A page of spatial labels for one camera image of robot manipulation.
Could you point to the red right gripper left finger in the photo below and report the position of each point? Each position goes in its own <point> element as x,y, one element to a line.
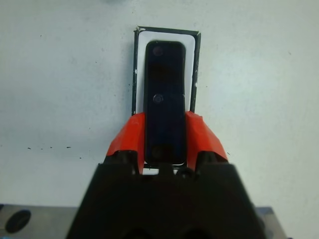
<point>127,134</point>

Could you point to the slim black camera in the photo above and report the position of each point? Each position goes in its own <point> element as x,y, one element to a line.
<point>165,112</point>

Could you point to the black box base white insert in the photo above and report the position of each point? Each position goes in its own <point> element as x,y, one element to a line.
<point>164,36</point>

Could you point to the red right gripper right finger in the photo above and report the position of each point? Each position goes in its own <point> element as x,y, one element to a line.
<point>199,134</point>

